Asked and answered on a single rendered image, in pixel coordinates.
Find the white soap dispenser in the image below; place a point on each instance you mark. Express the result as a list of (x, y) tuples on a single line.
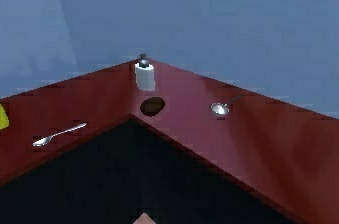
[(145, 76)]

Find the silver ladle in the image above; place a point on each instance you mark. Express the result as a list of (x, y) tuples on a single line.
[(219, 108)]

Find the brown oval potato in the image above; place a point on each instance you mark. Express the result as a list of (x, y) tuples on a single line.
[(152, 106)]

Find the dark red corner worktop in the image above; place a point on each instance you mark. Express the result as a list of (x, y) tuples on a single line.
[(260, 140)]

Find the silver spoon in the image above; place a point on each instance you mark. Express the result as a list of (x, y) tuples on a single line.
[(57, 134)]

